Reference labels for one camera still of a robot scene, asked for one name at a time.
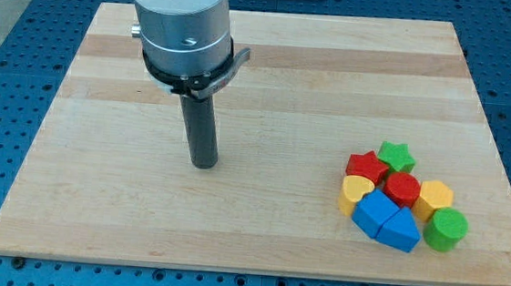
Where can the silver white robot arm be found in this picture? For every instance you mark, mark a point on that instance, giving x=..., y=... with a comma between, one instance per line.
x=185, y=37

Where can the yellow hexagon block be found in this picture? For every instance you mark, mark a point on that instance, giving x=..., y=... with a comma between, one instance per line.
x=434, y=195

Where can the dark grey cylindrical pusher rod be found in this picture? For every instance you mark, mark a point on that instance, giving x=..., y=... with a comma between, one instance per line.
x=198, y=116

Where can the black clamp with grey lever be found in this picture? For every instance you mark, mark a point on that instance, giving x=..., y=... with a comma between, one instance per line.
x=205, y=84

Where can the yellow heart block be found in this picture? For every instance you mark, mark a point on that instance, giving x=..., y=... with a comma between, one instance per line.
x=353, y=190

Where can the red star block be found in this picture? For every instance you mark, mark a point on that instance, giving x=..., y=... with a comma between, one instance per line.
x=368, y=166

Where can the blue cube block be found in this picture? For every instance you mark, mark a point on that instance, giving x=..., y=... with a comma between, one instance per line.
x=373, y=211

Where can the green star block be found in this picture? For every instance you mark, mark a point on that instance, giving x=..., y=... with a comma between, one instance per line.
x=397, y=157

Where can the light wooden board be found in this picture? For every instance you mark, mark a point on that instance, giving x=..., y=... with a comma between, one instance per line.
x=108, y=177

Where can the red cylinder block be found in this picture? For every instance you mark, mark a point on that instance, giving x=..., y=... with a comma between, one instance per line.
x=402, y=188

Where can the blue triangular prism block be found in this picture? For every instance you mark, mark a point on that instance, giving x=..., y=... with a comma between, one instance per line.
x=400, y=231

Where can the green cylinder block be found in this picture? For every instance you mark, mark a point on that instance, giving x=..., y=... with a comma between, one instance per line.
x=445, y=229

